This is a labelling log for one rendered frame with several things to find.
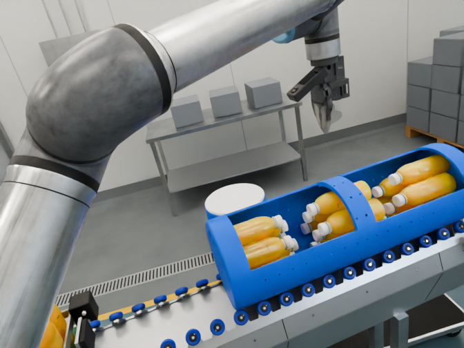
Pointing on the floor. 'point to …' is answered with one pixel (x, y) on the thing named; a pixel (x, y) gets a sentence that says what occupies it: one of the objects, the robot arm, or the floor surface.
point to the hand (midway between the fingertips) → (323, 130)
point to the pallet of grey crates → (438, 91)
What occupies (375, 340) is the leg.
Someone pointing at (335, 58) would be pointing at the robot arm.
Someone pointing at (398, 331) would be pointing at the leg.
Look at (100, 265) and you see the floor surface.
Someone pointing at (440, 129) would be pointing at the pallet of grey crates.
